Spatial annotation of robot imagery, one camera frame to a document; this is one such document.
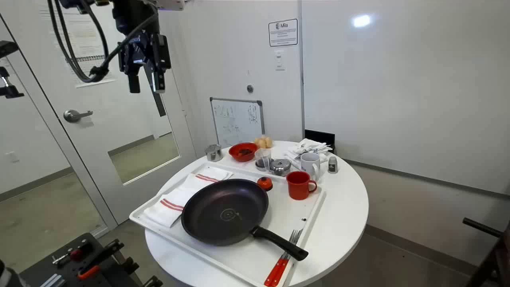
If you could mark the white mug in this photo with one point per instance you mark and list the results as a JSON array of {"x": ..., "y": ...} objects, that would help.
[{"x": 311, "y": 164}]

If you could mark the white light switch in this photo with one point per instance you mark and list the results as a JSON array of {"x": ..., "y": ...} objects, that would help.
[{"x": 279, "y": 59}]

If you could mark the white plastic tray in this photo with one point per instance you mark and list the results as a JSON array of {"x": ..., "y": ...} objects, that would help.
[{"x": 249, "y": 255}]

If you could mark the round grey wall knob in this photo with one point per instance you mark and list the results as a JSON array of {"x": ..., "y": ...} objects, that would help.
[{"x": 249, "y": 88}]

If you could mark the small dark jar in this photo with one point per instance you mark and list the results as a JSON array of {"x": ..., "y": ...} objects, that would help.
[{"x": 334, "y": 164}]

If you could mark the black wall box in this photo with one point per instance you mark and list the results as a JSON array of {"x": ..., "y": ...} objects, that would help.
[{"x": 319, "y": 137}]

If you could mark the black mount bracket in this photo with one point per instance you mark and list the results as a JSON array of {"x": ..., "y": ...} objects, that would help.
[{"x": 9, "y": 88}]

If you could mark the small orange round object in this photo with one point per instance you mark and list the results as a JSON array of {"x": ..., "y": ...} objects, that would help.
[{"x": 265, "y": 184}]

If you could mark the large wall whiteboard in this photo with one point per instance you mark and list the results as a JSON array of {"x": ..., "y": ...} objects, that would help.
[{"x": 415, "y": 80}]

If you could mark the red bowl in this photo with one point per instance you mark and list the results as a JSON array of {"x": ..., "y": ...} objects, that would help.
[{"x": 243, "y": 152}]

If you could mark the black perforated mat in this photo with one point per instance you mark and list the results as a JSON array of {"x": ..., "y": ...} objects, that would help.
[{"x": 42, "y": 265}]

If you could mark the silver aluminium bar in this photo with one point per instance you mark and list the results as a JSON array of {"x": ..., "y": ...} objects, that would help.
[{"x": 52, "y": 281}]

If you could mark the white door with window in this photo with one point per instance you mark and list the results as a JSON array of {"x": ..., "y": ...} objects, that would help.
[{"x": 122, "y": 120}]

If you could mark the black frying pan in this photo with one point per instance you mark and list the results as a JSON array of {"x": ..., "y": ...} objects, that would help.
[{"x": 224, "y": 212}]

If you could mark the red mug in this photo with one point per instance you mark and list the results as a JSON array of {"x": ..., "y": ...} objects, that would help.
[{"x": 299, "y": 187}]

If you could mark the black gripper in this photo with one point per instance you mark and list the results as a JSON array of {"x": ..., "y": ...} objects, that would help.
[{"x": 144, "y": 53}]

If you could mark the round metal strainer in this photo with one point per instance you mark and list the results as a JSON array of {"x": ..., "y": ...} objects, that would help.
[{"x": 279, "y": 166}]

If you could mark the small metal cup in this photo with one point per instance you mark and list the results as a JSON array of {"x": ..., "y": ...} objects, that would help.
[
  {"x": 214, "y": 153},
  {"x": 264, "y": 163}
]

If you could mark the white wall sign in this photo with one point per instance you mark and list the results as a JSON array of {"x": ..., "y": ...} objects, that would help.
[{"x": 283, "y": 32}]

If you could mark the white napkin red stripes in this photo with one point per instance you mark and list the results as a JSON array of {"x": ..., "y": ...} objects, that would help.
[
  {"x": 166, "y": 214},
  {"x": 213, "y": 174}
]

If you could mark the small framed whiteboard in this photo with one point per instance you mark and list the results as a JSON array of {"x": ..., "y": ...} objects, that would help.
[{"x": 236, "y": 121}]

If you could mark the dark wooden chair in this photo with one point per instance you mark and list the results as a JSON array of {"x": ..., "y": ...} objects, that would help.
[{"x": 491, "y": 255}]

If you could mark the pale yellow food item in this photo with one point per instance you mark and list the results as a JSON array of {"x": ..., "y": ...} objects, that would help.
[{"x": 264, "y": 142}]

